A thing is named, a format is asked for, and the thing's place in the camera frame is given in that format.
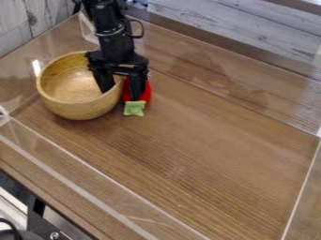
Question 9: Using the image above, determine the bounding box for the wooden bowl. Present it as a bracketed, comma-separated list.
[36, 51, 123, 120]

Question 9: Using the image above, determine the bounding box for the clear acrylic tray wall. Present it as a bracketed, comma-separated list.
[0, 107, 210, 240]

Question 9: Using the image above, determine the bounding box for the black table leg bracket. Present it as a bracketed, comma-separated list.
[26, 198, 72, 240]

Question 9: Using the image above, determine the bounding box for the red plush tomato green stem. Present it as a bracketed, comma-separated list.
[121, 77, 151, 117]

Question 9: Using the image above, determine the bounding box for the black cable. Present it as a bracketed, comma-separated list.
[0, 217, 22, 240]

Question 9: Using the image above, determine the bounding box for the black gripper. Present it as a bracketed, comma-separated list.
[85, 27, 150, 101]

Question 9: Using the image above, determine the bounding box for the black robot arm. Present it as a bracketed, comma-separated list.
[81, 0, 150, 101]

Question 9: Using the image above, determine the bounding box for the clear acrylic corner bracket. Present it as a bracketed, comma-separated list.
[77, 12, 99, 45]

